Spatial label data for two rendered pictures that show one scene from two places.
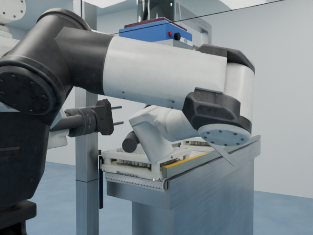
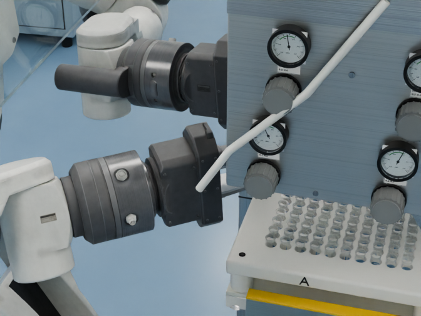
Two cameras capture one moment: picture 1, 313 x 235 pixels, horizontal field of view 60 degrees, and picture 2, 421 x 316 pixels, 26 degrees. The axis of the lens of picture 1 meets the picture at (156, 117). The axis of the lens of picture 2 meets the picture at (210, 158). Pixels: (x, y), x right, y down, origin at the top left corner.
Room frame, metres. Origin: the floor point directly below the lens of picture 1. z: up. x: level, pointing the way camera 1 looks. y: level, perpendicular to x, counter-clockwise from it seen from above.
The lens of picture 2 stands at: (0.58, -0.76, 1.68)
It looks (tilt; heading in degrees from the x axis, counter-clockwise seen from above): 33 degrees down; 72
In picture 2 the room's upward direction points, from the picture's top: straight up
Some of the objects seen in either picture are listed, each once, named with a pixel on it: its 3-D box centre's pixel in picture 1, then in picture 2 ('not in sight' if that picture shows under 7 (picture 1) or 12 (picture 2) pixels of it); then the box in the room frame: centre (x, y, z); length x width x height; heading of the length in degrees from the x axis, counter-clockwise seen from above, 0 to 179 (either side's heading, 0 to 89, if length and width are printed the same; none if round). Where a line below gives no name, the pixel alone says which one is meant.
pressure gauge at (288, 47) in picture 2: not in sight; (289, 46); (0.88, -0.09, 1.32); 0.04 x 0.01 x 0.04; 147
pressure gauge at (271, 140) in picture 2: not in sight; (268, 135); (0.87, -0.08, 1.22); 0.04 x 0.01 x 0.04; 147
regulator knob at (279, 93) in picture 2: not in sight; (281, 91); (0.87, -0.09, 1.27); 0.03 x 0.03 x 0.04; 57
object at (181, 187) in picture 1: (207, 159); not in sight; (1.51, -0.28, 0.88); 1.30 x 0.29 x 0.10; 147
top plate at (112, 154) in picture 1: (147, 152); (347, 221); (1.02, 0.03, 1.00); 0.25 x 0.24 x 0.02; 56
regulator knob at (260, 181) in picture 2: not in sight; (261, 175); (0.86, -0.08, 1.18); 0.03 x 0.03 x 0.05; 57
